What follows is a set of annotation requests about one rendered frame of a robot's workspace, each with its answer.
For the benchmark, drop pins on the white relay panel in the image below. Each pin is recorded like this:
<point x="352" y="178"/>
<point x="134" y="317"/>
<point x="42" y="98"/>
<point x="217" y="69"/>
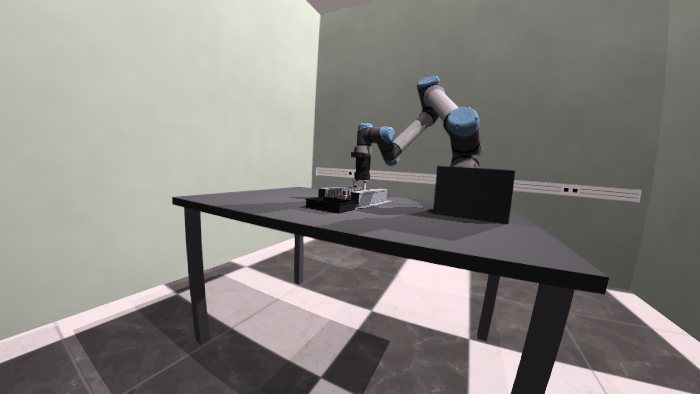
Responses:
<point x="364" y="199"/>

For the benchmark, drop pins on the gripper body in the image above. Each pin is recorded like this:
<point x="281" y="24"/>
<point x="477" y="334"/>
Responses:
<point x="362" y="162"/>

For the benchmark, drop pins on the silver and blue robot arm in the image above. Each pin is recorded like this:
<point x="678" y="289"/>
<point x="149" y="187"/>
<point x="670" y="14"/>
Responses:
<point x="463" y="124"/>

